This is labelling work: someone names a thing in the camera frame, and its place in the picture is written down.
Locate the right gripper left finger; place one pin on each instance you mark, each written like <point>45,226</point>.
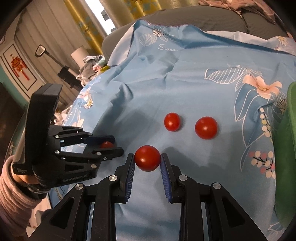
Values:
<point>88,212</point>

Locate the blue floral tablecloth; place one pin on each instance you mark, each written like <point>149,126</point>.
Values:
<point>243,86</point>

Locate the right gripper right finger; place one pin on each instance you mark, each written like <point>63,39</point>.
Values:
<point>208,212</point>

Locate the cherry tomato two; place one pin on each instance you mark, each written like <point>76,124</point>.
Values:
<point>147,158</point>

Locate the grey sofa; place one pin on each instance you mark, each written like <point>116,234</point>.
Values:
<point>162,27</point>

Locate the gold patterned curtain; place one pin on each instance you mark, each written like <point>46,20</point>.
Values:
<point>97,19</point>

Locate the cherry tomato three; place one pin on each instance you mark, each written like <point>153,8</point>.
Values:
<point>172,122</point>

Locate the cherry tomato one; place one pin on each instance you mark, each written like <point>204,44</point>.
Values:
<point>106,145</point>

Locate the left hand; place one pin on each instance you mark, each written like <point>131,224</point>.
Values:
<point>23,180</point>

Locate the cherry tomato four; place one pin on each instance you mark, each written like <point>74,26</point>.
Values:
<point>206,128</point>

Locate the cluttered laundry pile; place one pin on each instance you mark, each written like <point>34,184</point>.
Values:
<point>91,66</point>

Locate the left forearm pink sleeve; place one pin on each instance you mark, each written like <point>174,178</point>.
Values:
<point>17,203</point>

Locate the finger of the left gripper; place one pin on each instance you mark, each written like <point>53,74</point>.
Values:
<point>72,160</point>
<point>64,136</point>

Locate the pink clothes pile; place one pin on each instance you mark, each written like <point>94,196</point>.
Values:
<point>256,6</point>

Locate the green plastic bowl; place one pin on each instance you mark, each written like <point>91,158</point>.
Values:
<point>284,146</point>

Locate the red chinese knot frame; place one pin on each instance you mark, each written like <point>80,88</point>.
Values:
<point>19,69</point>

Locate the white cylinder lamp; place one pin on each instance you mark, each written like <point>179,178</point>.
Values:
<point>78,55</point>

